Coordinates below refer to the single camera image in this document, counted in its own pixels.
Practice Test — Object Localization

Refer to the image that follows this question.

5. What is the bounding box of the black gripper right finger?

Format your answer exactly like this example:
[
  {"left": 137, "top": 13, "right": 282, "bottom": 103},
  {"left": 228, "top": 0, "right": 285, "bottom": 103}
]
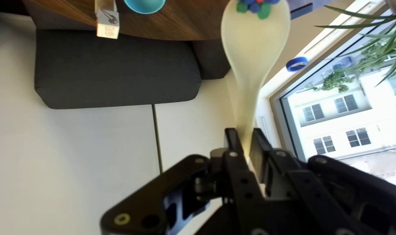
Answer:
[{"left": 251, "top": 128, "right": 396, "bottom": 235}]

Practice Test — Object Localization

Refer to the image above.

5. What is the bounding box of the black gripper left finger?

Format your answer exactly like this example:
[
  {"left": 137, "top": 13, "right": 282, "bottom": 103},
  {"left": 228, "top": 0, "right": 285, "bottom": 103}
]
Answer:
[{"left": 99, "top": 128, "right": 269, "bottom": 235}]

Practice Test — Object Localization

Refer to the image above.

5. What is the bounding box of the white plastic spoon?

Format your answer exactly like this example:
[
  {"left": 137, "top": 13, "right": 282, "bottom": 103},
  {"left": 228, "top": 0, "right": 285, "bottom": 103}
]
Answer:
[{"left": 221, "top": 0, "right": 290, "bottom": 158}]

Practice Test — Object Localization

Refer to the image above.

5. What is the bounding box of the blue cap on windowsill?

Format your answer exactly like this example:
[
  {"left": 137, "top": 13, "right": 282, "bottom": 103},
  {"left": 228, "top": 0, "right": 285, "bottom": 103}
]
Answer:
[{"left": 286, "top": 56, "right": 308, "bottom": 71}]

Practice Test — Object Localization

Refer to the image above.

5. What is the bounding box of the potted green plant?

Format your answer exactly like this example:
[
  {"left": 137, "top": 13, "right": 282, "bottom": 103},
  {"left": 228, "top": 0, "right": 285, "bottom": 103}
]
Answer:
[{"left": 324, "top": 0, "right": 396, "bottom": 82}]

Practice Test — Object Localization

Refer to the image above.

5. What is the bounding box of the dark grey bench cushion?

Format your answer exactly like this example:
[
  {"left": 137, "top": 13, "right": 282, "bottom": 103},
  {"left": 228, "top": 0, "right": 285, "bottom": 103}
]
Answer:
[{"left": 34, "top": 30, "right": 230, "bottom": 108}]

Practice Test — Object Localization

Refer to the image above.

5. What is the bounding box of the teal measuring scoop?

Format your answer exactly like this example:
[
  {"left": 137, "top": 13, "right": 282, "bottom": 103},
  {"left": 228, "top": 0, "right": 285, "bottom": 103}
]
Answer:
[{"left": 124, "top": 0, "right": 166, "bottom": 14}]

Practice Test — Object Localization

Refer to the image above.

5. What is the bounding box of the small white carton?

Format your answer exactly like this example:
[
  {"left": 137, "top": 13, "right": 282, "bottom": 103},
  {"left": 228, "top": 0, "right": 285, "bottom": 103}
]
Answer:
[{"left": 94, "top": 0, "right": 120, "bottom": 39}]

